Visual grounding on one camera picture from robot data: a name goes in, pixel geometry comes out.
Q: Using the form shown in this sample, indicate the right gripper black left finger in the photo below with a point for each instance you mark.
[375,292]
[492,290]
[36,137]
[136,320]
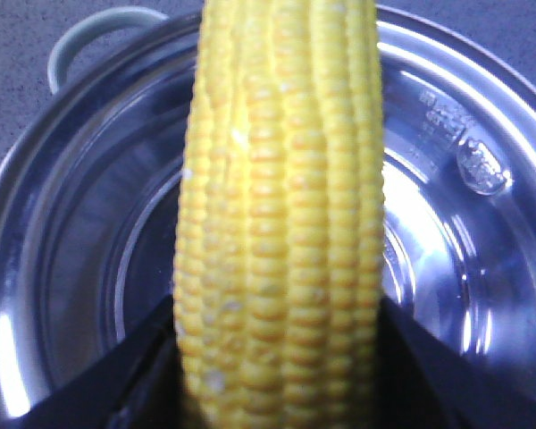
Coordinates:
[136,385]

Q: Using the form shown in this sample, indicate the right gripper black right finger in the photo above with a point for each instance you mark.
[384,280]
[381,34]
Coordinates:
[424,384]

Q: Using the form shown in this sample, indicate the yellow corn cob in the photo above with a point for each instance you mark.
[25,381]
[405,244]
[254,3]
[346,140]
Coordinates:
[278,252]

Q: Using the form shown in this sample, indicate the pale green electric cooking pot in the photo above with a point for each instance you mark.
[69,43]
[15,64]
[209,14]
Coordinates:
[88,204]

